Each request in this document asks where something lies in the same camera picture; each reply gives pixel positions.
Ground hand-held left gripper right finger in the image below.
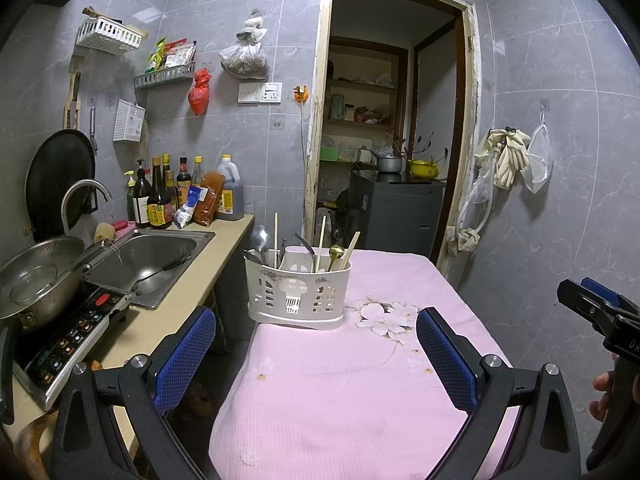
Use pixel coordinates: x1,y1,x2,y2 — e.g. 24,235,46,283
416,307,583,480

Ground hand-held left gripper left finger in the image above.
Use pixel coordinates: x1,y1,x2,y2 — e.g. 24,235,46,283
50,305,217,480

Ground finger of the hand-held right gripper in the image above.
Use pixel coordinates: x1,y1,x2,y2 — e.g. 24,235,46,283
556,279,619,334
580,276,633,312

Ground white plastic utensil holder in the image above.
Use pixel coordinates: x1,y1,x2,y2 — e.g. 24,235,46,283
244,247,352,332

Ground large steel spoon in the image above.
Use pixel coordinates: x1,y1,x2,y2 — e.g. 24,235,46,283
251,226,270,267

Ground person's right hand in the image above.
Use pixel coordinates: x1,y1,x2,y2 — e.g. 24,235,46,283
589,370,616,421

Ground beige kitchen counter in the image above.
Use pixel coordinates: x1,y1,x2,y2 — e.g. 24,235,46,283
0,212,256,461

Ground black induction cooker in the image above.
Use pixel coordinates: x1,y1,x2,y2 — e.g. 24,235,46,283
12,280,133,411

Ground stainless steel sink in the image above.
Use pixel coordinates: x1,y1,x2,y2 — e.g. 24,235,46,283
82,228,216,310

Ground pink floral tablecloth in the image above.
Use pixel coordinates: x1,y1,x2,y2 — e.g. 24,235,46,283
207,249,521,480

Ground blue and white packet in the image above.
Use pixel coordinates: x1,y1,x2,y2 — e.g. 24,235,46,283
173,185,208,229

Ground dark sauce bottle red label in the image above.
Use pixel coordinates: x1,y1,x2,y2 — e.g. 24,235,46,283
147,157,173,230

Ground clear plastic bag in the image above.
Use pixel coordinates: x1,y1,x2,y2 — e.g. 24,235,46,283
467,165,496,206

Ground grey cabinet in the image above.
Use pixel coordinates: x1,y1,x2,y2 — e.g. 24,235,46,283
347,170,446,261

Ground cream rubber gloves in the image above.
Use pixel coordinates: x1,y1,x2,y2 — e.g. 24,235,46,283
474,127,532,191

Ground orange spice bag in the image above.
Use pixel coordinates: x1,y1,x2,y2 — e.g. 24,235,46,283
194,171,226,227

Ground steel wok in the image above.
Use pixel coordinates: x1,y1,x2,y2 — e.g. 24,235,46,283
0,236,93,333

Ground green dish soap pump bottle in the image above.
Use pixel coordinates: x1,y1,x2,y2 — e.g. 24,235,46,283
125,170,138,222

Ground large cooking oil jug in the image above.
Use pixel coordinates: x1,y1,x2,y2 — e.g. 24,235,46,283
215,154,245,221

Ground black-capped sauce bottle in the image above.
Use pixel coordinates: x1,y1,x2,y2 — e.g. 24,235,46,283
176,157,193,206

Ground yellow-capped sauce bottle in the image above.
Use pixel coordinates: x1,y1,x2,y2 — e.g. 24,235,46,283
165,155,179,211

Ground white plastic jug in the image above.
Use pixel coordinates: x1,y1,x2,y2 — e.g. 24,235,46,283
317,202,346,241

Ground yellow bowl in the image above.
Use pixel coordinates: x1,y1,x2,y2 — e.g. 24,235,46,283
408,158,441,179

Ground steel faucet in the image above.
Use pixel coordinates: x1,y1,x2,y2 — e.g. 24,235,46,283
61,179,113,238

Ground steel cooking pot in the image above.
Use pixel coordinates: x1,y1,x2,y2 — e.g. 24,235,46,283
370,150,405,173

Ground black round pan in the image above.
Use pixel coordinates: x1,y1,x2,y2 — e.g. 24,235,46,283
25,129,97,241

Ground red plastic bag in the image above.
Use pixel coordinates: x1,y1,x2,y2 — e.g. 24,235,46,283
188,68,211,116

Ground hanging wooden spatula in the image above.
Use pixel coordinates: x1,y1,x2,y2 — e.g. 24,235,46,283
62,55,83,130

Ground wooden shelf unit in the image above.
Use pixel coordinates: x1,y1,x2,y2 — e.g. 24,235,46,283
320,37,408,166

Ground seasoning packets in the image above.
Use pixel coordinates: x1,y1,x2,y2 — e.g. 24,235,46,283
145,37,197,73

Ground clear bag of dried goods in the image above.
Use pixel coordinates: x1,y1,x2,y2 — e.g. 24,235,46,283
218,9,269,81

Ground black-handled ladle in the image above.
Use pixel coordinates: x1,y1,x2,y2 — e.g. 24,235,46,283
132,255,193,286

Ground worn wooden door frame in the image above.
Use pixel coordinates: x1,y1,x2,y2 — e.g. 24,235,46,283
302,0,483,281

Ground white wall switch socket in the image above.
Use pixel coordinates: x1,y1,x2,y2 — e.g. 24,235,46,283
238,82,283,104

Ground grey wall shelf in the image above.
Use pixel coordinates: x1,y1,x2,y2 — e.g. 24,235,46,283
134,62,196,90

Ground white plastic wall basket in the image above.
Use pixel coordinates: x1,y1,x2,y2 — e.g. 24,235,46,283
76,17,146,56

